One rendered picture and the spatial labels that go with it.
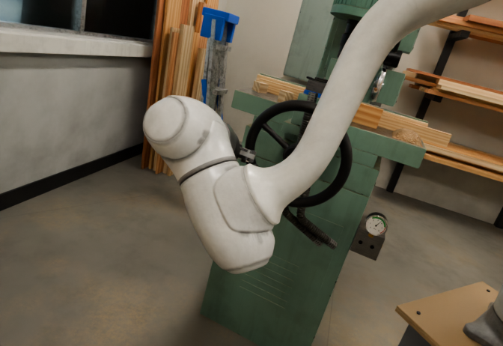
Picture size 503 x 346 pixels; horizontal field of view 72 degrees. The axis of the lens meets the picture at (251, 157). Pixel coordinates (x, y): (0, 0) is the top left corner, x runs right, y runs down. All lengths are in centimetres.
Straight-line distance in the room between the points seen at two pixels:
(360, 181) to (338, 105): 61
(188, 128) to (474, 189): 351
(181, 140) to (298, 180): 17
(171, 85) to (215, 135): 194
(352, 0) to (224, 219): 83
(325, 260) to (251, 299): 34
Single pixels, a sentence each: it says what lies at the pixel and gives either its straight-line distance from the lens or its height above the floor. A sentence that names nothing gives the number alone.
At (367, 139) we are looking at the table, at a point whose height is 88.
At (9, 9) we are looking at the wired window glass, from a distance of 195.
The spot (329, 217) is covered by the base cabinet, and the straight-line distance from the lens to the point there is 115.
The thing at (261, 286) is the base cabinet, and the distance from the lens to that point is 134.
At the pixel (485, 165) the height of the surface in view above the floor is 59.
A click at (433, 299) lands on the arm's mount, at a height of 62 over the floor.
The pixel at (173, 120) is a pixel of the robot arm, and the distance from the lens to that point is 50.
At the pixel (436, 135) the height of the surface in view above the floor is 92.
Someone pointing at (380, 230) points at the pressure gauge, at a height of 65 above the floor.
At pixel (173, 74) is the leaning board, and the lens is 245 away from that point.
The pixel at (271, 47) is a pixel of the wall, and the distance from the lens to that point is 362.
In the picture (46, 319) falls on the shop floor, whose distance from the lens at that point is 151.
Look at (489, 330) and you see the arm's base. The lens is 92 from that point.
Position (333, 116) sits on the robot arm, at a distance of 50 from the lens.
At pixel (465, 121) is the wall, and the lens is 368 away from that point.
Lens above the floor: 107
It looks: 18 degrees down
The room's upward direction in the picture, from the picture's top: 15 degrees clockwise
